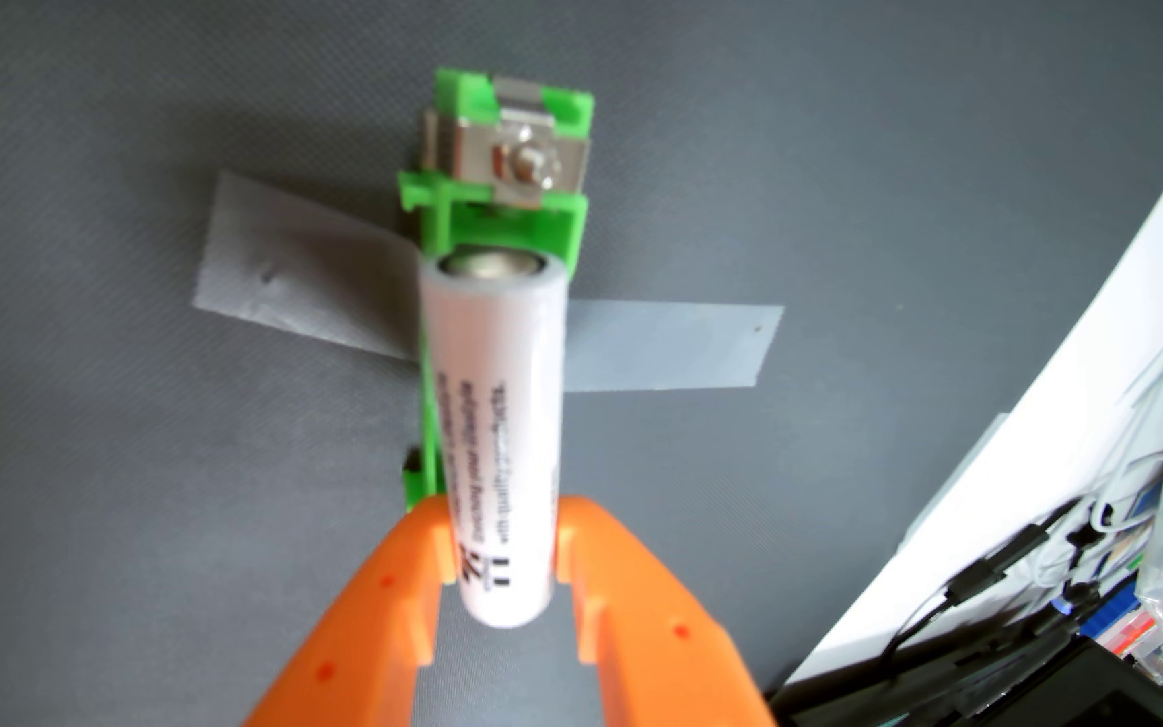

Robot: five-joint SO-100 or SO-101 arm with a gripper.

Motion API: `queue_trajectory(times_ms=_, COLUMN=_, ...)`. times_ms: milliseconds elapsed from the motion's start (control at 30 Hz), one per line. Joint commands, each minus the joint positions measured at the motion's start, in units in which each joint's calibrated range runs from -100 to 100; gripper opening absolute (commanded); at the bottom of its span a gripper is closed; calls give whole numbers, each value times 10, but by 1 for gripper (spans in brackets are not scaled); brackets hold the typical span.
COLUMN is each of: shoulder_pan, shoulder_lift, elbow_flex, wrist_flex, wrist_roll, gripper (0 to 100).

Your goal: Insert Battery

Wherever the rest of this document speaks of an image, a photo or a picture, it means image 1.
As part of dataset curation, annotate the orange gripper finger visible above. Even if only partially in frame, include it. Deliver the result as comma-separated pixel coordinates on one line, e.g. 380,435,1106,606
241,495,458,727
553,495,779,727

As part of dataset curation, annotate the white cylindrical battery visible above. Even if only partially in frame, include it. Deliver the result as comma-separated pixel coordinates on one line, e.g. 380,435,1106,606
418,245,571,629

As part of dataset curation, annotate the green battery holder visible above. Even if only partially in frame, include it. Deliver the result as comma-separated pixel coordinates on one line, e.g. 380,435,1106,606
398,67,597,511

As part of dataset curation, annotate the translucent grey tape strip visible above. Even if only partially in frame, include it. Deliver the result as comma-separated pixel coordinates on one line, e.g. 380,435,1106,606
192,170,787,393

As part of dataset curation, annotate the dark grey table mat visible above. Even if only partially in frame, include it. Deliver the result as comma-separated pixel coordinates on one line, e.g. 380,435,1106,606
0,0,1163,727

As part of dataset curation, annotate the black Dell laptop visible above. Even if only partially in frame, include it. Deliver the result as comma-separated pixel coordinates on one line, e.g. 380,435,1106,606
763,626,1163,727

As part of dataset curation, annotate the small blue box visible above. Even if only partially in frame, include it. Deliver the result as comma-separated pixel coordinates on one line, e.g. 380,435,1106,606
1081,580,1143,642

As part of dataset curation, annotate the small orange item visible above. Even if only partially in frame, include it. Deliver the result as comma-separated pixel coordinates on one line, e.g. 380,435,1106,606
1111,611,1163,658

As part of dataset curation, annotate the black cable with adapter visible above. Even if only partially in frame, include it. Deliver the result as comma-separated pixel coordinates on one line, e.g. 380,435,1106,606
879,495,1082,658

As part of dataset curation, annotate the short black plug cable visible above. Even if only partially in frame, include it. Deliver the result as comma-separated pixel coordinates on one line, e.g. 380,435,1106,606
1066,499,1128,607

